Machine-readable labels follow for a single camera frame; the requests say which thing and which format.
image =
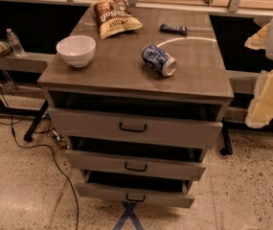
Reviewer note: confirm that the grey top drawer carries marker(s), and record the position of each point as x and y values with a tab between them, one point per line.
135	128

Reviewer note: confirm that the brown chip bag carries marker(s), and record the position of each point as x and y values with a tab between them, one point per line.
113	17

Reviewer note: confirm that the grey side bench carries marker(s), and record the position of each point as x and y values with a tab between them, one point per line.
31	62

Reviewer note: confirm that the grey drawer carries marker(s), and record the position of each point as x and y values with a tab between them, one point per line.
111	163
135	128
134	195

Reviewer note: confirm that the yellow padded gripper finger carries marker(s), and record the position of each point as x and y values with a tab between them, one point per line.
260	110

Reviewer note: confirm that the clear plastic water bottle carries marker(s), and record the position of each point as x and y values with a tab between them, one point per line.
15	43

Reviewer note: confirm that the blue soda can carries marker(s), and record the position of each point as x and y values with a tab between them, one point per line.
159	60

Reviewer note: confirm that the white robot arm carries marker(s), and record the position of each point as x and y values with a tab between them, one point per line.
262	39

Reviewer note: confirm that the grey drawer cabinet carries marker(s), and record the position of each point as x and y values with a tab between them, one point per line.
118	81

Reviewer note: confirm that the grey middle drawer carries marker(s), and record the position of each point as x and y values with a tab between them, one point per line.
111	163

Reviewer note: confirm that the grey bottom drawer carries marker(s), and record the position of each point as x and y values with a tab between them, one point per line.
134	195

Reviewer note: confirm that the white bowl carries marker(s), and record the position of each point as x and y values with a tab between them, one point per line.
77	50

